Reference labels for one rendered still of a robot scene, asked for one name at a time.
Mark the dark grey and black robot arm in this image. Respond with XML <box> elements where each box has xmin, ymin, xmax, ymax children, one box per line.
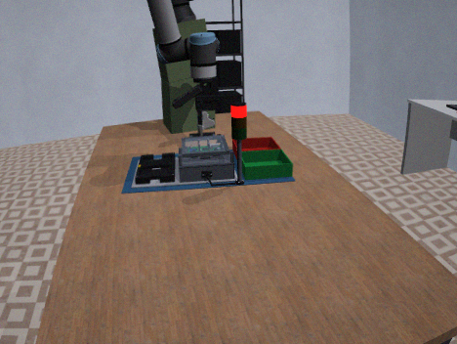
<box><xmin>146</xmin><ymin>0</ymin><xmax>220</xmax><ymax>108</ymax></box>

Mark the red bin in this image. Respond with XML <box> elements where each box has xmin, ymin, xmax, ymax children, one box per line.
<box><xmin>232</xmin><ymin>137</ymin><xmax>281</xmax><ymax>159</ymax></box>

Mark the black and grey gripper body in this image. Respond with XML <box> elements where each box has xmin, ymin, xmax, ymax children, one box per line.
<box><xmin>193</xmin><ymin>77</ymin><xmax>220</xmax><ymax>111</ymax></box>

